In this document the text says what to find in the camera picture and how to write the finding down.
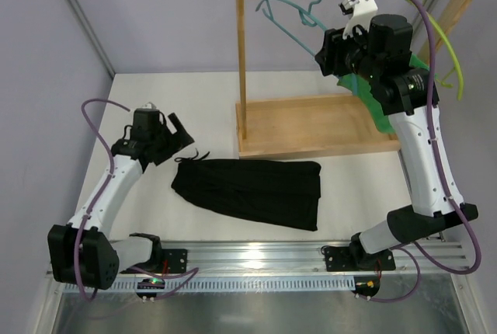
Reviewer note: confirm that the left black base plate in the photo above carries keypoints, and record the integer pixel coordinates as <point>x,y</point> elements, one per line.
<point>174,261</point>

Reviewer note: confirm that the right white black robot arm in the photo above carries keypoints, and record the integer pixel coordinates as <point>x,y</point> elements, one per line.
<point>436,203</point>

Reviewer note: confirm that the green microfibre cloth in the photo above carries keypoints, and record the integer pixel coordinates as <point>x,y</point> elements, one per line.
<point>369,97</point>

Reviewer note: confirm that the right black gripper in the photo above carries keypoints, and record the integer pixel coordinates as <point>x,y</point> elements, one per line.
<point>331,52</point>

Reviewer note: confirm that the wooden clothes rack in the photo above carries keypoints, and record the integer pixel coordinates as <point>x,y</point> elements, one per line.
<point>312,126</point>

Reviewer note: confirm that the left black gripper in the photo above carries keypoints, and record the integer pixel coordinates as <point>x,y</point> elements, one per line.
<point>169,141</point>

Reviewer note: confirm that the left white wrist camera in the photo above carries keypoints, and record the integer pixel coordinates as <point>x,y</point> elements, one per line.
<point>149,106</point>

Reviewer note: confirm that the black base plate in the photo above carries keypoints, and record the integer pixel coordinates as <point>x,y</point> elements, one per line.
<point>174,261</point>
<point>344,259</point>

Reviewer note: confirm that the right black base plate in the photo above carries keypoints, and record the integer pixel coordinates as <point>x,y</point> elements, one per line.
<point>344,259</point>

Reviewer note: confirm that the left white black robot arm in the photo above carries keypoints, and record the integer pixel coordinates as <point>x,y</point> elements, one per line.
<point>80,251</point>

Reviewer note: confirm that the teal plastic hanger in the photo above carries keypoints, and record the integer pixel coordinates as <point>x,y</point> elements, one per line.
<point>289,33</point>

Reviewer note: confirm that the lime green plastic hanger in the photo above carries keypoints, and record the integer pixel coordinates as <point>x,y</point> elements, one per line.
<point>446,39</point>

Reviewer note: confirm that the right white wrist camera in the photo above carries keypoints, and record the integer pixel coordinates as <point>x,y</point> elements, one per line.
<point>360,13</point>

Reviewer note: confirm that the grey slotted cable duct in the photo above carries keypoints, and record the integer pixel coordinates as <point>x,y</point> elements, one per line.
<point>201,284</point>

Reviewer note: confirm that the black trousers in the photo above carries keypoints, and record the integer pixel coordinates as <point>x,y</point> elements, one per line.
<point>278,193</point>

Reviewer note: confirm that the aluminium mounting rail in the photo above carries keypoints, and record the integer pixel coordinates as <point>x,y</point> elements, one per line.
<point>286,258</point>

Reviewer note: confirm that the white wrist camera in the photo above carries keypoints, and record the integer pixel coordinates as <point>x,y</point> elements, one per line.
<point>360,13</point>
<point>149,106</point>

